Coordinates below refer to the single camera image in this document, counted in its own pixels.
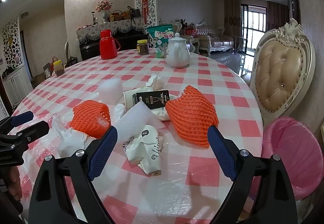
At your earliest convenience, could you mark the person's left hand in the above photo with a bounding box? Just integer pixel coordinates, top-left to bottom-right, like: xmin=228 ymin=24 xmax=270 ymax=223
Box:
xmin=5 ymin=166 xmax=24 ymax=202

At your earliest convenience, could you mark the cream ornate sofa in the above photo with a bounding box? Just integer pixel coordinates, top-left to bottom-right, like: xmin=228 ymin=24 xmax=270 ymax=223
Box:
xmin=195 ymin=20 xmax=234 ymax=56

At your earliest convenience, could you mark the printed paper bag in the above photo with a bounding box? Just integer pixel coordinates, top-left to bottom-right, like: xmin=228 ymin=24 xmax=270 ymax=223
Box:
xmin=122 ymin=125 xmax=165 ymax=176

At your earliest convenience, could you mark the cream ornate dining chair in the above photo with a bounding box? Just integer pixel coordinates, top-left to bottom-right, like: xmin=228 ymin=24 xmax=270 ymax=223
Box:
xmin=249 ymin=18 xmax=315 ymax=126

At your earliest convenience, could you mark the red thermos jug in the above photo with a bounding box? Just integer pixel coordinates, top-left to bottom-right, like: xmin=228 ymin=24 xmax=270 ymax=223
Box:
xmin=99 ymin=30 xmax=118 ymax=60

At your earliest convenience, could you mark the crumpled white plastic bag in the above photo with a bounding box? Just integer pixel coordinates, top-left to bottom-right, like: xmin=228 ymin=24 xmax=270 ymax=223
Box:
xmin=52 ymin=114 xmax=97 ymax=159

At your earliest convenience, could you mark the white foam sheet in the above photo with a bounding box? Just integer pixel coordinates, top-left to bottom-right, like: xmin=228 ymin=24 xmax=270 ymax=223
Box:
xmin=115 ymin=101 xmax=165 ymax=138

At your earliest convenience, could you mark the black bag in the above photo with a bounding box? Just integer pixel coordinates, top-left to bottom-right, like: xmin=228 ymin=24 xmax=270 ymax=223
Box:
xmin=65 ymin=56 xmax=78 ymax=68

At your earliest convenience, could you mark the brown curtain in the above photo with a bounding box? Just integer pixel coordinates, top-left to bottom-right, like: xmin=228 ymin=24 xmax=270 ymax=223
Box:
xmin=224 ymin=0 xmax=242 ymax=37

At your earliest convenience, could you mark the orange foam fruit net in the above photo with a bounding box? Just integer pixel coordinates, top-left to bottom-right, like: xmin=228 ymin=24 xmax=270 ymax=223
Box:
xmin=69 ymin=100 xmax=111 ymax=139
xmin=165 ymin=85 xmax=219 ymax=149

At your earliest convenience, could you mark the white cabinet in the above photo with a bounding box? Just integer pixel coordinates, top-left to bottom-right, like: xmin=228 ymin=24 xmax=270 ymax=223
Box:
xmin=0 ymin=65 xmax=27 ymax=110

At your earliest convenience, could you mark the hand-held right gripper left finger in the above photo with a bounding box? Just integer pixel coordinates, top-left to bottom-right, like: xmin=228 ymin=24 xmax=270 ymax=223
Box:
xmin=28 ymin=126 xmax=119 ymax=224

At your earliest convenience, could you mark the green snack bag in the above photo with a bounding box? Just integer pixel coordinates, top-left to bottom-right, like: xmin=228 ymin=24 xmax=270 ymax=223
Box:
xmin=147 ymin=24 xmax=178 ymax=59

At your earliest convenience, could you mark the black cardboard box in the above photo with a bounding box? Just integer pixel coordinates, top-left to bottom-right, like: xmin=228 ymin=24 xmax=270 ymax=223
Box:
xmin=135 ymin=90 xmax=171 ymax=110

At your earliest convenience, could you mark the white tissue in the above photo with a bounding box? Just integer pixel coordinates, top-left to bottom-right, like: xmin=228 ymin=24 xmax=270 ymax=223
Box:
xmin=113 ymin=104 xmax=126 ymax=124
xmin=145 ymin=74 xmax=166 ymax=90

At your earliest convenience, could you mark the flower vase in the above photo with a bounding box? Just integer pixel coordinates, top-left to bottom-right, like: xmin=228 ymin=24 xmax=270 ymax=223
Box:
xmin=96 ymin=0 xmax=113 ymax=23

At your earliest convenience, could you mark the black piano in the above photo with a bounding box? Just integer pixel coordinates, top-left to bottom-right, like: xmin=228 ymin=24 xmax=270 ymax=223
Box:
xmin=79 ymin=30 xmax=150 ymax=61

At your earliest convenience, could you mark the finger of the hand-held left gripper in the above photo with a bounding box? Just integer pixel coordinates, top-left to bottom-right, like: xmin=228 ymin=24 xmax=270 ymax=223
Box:
xmin=0 ymin=111 xmax=34 ymax=130
xmin=14 ymin=120 xmax=50 ymax=145

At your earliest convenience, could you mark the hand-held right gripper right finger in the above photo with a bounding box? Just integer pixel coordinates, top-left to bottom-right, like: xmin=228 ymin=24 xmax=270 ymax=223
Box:
xmin=207 ymin=125 xmax=298 ymax=224

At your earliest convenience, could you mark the white ceramic teapot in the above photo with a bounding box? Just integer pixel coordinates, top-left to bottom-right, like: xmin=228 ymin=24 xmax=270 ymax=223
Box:
xmin=165 ymin=33 xmax=191 ymax=68

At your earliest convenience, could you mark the yellow-lidded glass jar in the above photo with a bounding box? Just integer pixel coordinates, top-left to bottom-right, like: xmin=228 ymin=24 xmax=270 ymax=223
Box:
xmin=137 ymin=40 xmax=150 ymax=56
xmin=53 ymin=60 xmax=65 ymax=77

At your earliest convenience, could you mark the dark handbag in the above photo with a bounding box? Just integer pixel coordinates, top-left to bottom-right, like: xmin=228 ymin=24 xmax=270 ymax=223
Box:
xmin=127 ymin=6 xmax=141 ymax=18

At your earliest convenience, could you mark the cream ornate armchair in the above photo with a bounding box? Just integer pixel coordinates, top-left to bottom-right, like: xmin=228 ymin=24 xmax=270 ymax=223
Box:
xmin=175 ymin=22 xmax=200 ymax=53

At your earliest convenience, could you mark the pink checked tablecloth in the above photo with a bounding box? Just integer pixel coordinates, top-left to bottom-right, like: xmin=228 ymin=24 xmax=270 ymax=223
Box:
xmin=7 ymin=48 xmax=264 ymax=224

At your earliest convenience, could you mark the white foam block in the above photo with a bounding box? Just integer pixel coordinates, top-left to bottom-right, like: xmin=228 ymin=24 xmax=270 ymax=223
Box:
xmin=98 ymin=78 xmax=122 ymax=103

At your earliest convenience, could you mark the floral fringed piano cloth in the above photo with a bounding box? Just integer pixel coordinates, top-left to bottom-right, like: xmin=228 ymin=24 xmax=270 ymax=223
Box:
xmin=77 ymin=17 xmax=143 ymax=45

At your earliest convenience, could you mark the barred window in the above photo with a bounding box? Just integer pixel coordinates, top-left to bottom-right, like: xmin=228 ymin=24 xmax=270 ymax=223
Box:
xmin=240 ymin=4 xmax=267 ymax=56

